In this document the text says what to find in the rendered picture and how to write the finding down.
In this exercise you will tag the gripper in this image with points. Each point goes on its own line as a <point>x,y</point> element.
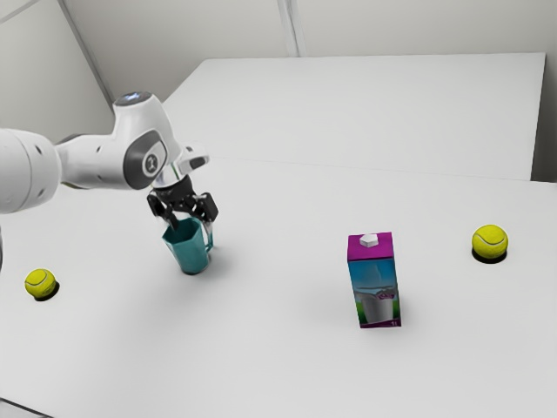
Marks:
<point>179,196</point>

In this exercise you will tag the teal faceted mug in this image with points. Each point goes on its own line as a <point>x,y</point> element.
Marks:
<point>190,248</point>

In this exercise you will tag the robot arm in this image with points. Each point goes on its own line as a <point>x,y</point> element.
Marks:
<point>87,157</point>

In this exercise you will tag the yellow tennis ball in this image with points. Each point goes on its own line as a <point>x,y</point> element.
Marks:
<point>489,240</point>
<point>40,283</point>

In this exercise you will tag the milk carton with purple top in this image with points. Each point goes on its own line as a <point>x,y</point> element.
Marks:
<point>375,281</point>

